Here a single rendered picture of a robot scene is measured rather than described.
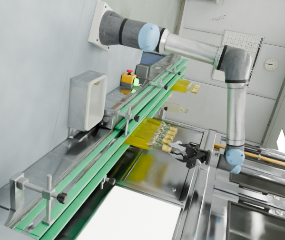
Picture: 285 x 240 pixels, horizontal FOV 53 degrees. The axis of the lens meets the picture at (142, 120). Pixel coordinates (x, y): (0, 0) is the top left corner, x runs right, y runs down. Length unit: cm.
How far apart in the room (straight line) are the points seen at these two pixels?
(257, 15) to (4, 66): 661
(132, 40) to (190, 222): 79
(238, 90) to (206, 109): 638
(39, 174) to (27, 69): 37
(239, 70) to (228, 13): 599
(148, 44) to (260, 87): 629
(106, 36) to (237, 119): 66
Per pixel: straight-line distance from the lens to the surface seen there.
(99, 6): 131
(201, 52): 135
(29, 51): 97
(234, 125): 126
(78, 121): 125
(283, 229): 152
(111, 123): 141
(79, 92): 121
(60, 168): 112
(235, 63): 123
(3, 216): 95
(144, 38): 124
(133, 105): 155
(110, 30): 128
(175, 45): 136
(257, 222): 149
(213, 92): 745
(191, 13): 726
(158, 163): 158
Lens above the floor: 132
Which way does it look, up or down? 13 degrees down
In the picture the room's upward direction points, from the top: 105 degrees clockwise
